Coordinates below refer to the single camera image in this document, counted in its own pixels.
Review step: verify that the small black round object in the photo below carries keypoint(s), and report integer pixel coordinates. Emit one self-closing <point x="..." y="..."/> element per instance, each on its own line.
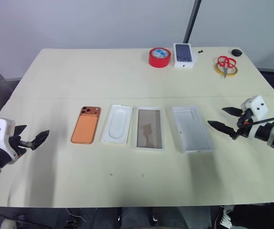
<point x="236" y="52"/>

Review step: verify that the orange smartphone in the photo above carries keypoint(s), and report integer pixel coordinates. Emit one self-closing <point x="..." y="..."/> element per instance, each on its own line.
<point x="86" y="125"/>

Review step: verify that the white box lid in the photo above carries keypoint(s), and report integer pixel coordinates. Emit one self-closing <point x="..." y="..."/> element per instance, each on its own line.
<point x="150" y="128"/>

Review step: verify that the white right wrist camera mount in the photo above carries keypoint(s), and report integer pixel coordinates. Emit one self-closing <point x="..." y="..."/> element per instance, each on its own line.
<point x="258" y="106"/>

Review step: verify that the yellow tape roll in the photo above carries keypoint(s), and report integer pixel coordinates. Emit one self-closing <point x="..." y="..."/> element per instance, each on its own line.
<point x="220" y="69"/>

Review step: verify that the white box with phone print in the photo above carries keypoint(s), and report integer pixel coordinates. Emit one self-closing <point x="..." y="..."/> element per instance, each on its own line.
<point x="184" y="56"/>

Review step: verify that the white phone box base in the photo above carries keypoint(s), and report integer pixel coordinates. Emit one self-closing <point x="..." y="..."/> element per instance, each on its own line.
<point x="192" y="128"/>

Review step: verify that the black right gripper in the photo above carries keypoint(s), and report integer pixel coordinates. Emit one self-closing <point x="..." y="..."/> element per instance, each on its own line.
<point x="242" y="128"/>

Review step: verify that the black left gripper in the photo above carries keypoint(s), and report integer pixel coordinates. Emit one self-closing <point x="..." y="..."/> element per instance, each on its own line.
<point x="16" y="145"/>

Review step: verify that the black slanted pole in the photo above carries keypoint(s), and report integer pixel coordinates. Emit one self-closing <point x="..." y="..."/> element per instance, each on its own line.
<point x="192" y="21"/>

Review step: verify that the red tape roll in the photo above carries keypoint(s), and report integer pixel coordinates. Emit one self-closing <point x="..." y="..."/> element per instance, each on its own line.
<point x="159" y="57"/>

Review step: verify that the black and white shoe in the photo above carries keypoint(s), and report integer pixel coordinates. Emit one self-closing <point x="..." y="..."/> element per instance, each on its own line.
<point x="225" y="217"/>

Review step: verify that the white moulded tray insert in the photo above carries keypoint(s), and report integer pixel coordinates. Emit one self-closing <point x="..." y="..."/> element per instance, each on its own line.
<point x="117" y="124"/>

